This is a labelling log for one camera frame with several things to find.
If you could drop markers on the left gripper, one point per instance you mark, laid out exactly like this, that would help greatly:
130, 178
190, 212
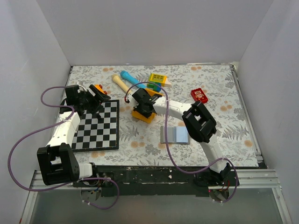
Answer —
97, 103

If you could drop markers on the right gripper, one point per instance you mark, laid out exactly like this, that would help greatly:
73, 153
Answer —
137, 107

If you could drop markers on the yellow toy bin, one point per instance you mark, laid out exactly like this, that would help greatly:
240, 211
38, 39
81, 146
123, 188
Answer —
139, 116

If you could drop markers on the grey card holder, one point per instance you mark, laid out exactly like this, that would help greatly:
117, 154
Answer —
178, 135

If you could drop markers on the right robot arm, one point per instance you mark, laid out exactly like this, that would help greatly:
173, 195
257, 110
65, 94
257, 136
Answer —
201, 127

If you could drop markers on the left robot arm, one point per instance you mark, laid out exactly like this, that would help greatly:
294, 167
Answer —
57, 161

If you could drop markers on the orange toy car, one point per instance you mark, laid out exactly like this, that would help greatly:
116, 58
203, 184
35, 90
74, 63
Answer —
99, 87

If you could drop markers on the cream wooden pin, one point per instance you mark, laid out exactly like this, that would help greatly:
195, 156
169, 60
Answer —
118, 81

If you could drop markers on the colourful block house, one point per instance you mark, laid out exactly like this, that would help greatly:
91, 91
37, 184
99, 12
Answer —
156, 81

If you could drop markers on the black white chessboard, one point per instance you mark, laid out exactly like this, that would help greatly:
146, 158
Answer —
98, 134

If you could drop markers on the red owl block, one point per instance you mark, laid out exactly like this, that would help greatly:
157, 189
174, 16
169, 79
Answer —
199, 95

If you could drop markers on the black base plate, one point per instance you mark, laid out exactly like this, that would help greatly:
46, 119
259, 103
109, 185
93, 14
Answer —
145, 181

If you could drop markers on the aluminium frame rail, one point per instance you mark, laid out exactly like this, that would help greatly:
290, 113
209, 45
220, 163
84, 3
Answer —
258, 200

